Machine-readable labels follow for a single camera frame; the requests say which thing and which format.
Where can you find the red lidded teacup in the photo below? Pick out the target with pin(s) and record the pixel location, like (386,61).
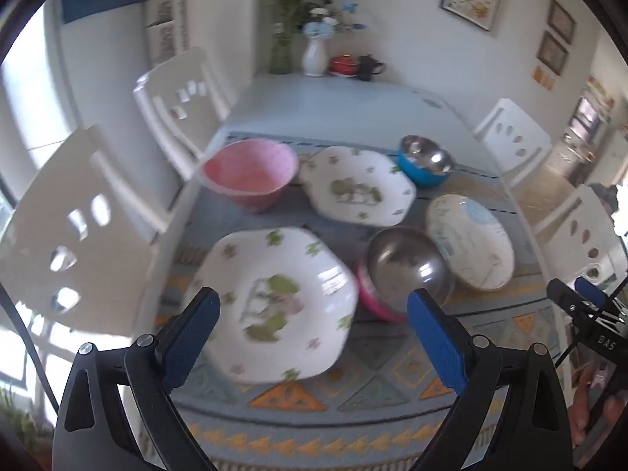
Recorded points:
(343,64)

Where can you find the white chair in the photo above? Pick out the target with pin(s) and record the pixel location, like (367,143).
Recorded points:
(49,216)
(167,98)
(510,142)
(574,235)

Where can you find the white ribbed vase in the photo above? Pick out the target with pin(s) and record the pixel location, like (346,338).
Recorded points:
(314,59)

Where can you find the cream plate blue print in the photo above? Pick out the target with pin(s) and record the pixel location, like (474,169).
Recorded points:
(466,245)

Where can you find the blue white flowers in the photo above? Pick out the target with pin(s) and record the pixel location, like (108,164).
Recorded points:
(319,27)

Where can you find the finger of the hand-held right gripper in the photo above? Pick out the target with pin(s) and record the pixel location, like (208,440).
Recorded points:
(562,292)
(591,290)

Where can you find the person's right hand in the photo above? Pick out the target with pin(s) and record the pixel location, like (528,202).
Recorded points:
(581,412)

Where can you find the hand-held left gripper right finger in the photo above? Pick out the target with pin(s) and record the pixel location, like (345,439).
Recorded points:
(436,343)

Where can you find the white floral plate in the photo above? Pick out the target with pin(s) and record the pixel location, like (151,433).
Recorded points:
(274,274)
(353,176)

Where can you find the patterned table mat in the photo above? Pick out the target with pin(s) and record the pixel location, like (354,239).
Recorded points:
(373,353)

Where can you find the glass vase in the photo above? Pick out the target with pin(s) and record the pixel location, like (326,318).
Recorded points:
(280,59)

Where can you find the blue grey cloth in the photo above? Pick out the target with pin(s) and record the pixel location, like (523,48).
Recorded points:
(601,196)

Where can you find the dark brown teapot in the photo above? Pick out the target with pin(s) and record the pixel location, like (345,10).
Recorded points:
(368,68)

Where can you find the pink steel bowl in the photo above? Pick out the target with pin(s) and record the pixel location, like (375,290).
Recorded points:
(402,265)

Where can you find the small framed picture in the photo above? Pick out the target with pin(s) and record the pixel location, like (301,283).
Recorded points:
(552,53)
(561,20)

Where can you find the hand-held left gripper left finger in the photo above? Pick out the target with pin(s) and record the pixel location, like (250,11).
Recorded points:
(191,338)

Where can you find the white wall rack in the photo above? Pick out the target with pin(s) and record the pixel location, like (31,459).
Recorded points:
(167,34)

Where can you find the blue steel bowl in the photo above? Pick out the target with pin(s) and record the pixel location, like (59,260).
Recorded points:
(424,157)

